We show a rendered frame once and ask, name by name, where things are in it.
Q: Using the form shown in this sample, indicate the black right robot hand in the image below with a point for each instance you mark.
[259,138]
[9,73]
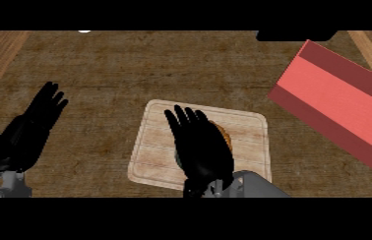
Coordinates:
[204,152]

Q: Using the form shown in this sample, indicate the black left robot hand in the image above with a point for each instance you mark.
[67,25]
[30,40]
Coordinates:
[35,129]

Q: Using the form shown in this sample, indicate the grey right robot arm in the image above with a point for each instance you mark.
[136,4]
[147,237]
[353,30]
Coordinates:
[250,186]

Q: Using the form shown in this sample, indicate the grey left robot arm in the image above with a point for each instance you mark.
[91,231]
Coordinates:
[15,184]

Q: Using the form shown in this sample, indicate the orange squash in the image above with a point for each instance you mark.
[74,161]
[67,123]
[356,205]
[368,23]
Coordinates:
[225,136]

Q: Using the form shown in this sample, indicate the pale wooden cutting board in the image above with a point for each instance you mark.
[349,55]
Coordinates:
[154,152]

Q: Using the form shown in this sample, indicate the red cardboard box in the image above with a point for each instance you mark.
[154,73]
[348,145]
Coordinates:
[330,96]

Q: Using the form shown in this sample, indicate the small white object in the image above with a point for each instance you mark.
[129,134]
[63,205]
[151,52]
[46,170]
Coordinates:
[85,31]

